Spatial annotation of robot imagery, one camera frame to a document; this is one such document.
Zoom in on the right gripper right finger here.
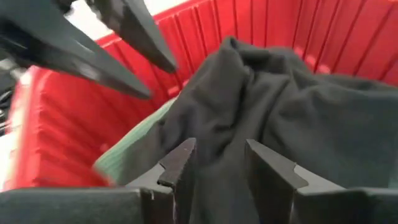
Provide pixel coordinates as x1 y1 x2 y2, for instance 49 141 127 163
244 139 309 224

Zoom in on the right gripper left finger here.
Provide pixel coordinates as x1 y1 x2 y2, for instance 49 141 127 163
127 138 198 224

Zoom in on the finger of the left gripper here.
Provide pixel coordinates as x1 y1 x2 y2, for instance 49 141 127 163
0 0 152 101
86 0 178 75

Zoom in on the green polo shirt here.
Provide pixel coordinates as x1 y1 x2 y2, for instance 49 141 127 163
94 98 178 185

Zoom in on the black knit garment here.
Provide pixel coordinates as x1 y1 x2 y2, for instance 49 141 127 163
116 36 398 224

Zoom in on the red plastic laundry bin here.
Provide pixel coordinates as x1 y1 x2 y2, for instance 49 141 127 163
4 0 398 191

